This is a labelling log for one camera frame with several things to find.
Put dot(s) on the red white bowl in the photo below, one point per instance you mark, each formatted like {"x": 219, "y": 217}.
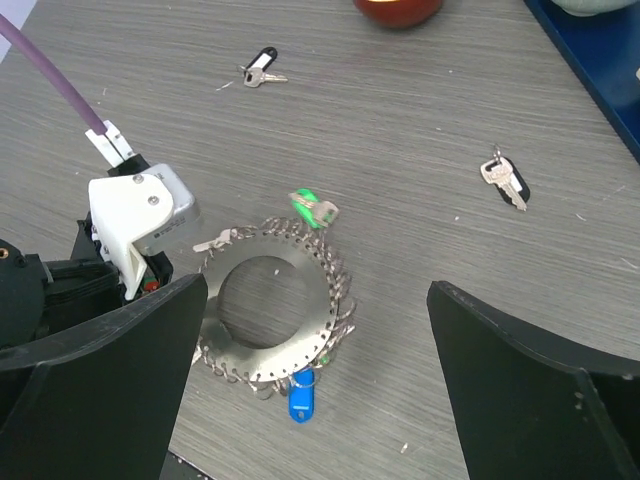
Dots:
{"x": 398, "y": 14}

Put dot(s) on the blue tray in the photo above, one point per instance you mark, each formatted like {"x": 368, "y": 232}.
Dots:
{"x": 603, "y": 52}

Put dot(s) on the key with black-white tag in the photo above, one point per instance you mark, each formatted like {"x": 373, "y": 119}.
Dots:
{"x": 255, "y": 72}

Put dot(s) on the key with black tag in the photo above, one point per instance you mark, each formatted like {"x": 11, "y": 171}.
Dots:
{"x": 502, "y": 173}

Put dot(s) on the light green bowl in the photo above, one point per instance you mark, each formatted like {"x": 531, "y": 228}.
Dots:
{"x": 588, "y": 8}

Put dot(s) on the blue key tag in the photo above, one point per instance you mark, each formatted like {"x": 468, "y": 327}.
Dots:
{"x": 301, "y": 398}

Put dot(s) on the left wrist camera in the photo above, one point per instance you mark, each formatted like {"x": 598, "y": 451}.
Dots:
{"x": 138, "y": 210}

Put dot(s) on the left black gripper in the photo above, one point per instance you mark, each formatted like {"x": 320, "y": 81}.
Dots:
{"x": 40, "y": 298}

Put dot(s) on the metal key organizer disc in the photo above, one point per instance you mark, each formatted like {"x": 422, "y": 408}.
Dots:
{"x": 278, "y": 302}

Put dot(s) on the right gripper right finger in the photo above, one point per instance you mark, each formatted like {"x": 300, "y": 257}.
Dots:
{"x": 528, "y": 403}

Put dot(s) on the silver key on disc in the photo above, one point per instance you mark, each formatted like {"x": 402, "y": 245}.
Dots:
{"x": 225, "y": 237}

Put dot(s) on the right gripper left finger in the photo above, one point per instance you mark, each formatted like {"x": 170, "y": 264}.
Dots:
{"x": 100, "y": 400}

